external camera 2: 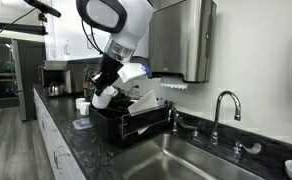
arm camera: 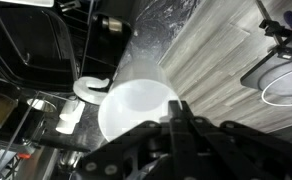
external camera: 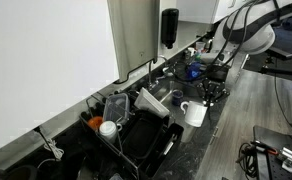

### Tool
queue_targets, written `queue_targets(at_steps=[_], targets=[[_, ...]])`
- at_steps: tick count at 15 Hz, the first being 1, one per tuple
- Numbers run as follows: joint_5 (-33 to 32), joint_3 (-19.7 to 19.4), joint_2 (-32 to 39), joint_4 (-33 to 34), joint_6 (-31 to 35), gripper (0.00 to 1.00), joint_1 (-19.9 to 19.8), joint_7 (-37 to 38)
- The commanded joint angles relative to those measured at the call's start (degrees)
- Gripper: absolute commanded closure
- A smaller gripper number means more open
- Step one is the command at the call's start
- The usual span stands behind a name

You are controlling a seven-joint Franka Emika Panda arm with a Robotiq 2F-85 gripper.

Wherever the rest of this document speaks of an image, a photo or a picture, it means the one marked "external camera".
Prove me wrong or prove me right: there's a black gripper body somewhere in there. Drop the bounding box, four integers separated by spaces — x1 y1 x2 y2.
199 79 231 104

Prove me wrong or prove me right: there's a white ceramic mug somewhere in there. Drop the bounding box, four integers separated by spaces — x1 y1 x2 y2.
180 100 209 128

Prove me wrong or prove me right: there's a black rectangular tray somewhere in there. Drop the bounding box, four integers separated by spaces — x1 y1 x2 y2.
121 111 164 161

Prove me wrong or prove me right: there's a blue green dish soap bottle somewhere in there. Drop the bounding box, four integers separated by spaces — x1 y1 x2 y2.
185 49 204 81

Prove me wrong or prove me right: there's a dark blue cup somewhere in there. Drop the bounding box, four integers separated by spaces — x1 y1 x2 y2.
171 89 184 107

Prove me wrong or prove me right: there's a stainless steel sink basin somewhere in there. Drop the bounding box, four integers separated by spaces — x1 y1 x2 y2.
152 78 220 143

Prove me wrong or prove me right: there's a chrome gooseneck faucet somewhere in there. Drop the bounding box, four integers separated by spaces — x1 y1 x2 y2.
148 54 171 91

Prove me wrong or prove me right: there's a black perforated table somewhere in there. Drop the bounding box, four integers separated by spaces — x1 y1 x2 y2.
252 124 292 180

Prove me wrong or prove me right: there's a black dish rack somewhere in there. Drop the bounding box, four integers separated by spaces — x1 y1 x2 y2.
79 89 185 179

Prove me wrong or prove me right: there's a clear plastic food container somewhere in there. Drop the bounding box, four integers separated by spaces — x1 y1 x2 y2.
102 93 131 125

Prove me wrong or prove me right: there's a steel paper towel dispenser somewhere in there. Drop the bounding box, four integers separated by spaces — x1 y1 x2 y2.
106 0 161 84

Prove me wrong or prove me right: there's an orange white small cup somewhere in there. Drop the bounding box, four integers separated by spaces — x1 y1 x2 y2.
99 120 123 144

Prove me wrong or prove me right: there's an orange bowl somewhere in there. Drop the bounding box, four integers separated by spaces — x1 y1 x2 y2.
87 116 104 131

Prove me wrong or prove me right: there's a silver lower cabinet handle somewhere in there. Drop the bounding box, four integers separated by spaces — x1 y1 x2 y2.
209 126 220 146

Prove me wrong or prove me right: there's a black red cable bundle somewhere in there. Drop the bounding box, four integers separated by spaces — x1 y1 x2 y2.
235 140 280 179

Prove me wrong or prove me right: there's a black floor cable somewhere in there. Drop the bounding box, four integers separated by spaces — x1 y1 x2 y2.
273 66 292 138

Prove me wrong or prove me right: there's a black camera stand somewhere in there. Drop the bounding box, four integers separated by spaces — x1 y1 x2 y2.
257 44 292 79

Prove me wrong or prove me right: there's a black wall soap dispenser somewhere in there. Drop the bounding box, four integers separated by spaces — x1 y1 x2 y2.
161 8 180 50

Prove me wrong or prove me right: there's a white coiled power cable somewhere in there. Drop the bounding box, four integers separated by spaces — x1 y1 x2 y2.
37 138 65 168

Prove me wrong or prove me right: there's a black plug with cord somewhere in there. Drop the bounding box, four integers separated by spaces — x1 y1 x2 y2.
32 125 57 154

